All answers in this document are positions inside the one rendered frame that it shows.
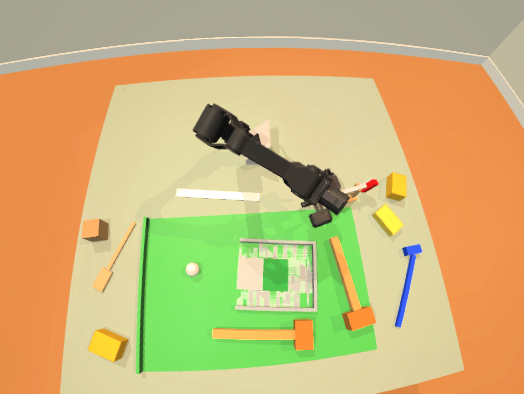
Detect green flat mat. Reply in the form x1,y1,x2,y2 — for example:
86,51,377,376
143,207,377,372

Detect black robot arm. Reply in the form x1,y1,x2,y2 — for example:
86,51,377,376
192,103,351,216

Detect white golf ball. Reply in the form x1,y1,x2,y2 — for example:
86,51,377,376
186,263,200,277

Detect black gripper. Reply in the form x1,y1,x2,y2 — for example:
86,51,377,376
309,202,333,228

